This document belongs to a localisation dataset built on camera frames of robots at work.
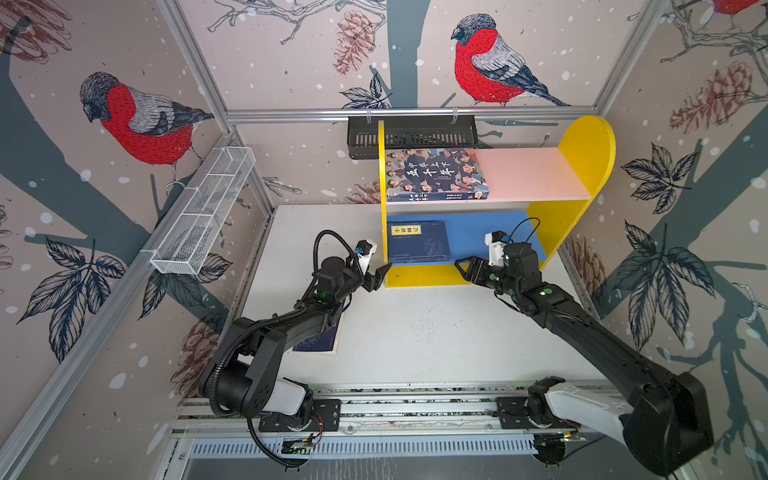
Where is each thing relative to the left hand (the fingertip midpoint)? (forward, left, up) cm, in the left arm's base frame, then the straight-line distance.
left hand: (380, 257), depth 84 cm
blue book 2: (-18, +18, -17) cm, 30 cm away
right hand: (-4, -22, +1) cm, 22 cm away
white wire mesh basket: (+6, +48, +13) cm, 50 cm away
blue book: (+6, -11, 0) cm, 12 cm away
